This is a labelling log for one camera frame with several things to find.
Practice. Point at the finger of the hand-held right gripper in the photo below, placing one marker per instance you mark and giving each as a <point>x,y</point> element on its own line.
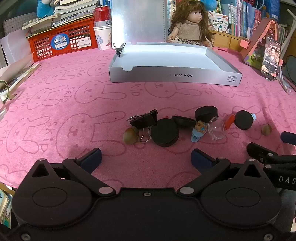
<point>288,138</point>
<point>257,150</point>

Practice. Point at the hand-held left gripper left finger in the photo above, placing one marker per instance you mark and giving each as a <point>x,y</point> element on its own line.
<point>92,160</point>

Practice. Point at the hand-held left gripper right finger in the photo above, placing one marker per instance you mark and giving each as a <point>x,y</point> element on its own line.
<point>200,160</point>

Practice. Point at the brown nut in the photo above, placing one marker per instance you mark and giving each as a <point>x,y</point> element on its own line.
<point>266,129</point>
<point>130,136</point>

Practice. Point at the blue bear hair clip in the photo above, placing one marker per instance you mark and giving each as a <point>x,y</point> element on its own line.
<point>198,131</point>

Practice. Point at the black round disc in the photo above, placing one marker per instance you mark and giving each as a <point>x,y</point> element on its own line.
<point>244,120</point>

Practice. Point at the clear plastic capsule half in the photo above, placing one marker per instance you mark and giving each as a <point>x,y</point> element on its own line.
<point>217,128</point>

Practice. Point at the shallow black lid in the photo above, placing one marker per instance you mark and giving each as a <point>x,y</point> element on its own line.
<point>183,121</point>

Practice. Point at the large black round lid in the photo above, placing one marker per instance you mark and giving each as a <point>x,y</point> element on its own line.
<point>164,133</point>

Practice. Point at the black round container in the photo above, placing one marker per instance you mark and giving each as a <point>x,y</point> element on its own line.
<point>206,113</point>

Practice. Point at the large black binder clip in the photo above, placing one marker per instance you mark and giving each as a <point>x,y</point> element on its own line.
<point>144,120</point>

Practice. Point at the pink bunny print towel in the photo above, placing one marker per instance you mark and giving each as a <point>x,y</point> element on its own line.
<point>69,92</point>

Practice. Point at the smartphone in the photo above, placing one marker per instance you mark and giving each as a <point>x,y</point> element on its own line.
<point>271,58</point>

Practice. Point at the stack of booklets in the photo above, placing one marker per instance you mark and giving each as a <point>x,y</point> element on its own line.
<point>4,208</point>

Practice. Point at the clear glass mug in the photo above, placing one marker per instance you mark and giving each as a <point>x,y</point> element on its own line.
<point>2,109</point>

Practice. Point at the pink phone stand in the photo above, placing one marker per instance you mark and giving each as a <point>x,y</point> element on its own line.
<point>256,34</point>

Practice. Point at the white plastic rack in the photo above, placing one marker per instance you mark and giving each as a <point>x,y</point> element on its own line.
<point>290,27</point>

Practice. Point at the flat lying book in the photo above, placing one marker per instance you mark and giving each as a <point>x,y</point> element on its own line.
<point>17,77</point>

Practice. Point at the wooden shelf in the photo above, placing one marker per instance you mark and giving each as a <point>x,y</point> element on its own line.
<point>227,41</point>

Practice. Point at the small black binder clip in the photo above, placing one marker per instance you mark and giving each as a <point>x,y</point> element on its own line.
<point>119,49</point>

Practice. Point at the red plastic crate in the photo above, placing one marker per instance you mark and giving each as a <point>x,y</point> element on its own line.
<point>44,49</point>

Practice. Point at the white paper cup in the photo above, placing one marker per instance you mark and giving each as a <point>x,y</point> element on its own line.
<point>103,37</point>

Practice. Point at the row of colourful books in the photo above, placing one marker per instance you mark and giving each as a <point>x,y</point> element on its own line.
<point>245,16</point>

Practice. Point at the pencil print box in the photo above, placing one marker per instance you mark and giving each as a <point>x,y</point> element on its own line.
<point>218,22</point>

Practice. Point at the white paper sheet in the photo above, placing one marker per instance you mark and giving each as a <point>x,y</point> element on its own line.
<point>16,49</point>

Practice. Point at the long-haired doll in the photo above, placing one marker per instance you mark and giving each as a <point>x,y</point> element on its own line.
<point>189,25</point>

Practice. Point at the red drink can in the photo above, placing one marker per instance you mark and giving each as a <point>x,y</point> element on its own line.
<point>102,15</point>

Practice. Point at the stack of worn books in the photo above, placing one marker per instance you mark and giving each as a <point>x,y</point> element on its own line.
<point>67,11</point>

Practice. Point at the large blue plush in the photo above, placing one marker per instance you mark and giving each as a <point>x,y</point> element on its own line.
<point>211,4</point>

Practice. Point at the grey grid board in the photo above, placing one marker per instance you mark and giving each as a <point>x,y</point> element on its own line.
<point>13,26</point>

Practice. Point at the blue and white plush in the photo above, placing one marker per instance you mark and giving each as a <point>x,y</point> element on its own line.
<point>45,8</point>

